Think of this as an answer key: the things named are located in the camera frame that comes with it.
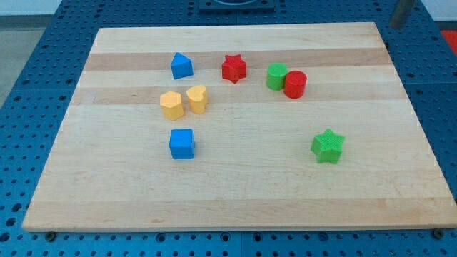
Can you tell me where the wooden board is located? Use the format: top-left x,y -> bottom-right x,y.
22,22 -> 456,232

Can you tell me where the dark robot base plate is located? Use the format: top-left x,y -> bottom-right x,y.
198,0 -> 275,11

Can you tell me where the blue cube block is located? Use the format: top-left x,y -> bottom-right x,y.
169,128 -> 195,159

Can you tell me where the blue triangle block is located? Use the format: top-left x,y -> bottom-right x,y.
171,52 -> 194,79

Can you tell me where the yellow hexagon block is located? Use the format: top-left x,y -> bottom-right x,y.
160,91 -> 184,121

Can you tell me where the green cylinder block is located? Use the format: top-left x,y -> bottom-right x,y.
266,62 -> 288,91

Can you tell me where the green star block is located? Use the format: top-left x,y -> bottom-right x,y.
311,128 -> 346,164

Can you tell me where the red star block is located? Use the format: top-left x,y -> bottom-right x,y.
221,54 -> 247,84

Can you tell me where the red cylinder block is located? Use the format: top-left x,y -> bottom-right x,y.
283,70 -> 307,99

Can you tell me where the grey metal pusher rod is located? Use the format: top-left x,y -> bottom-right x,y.
388,0 -> 416,30

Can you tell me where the yellow heart block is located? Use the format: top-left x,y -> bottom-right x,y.
186,85 -> 208,114

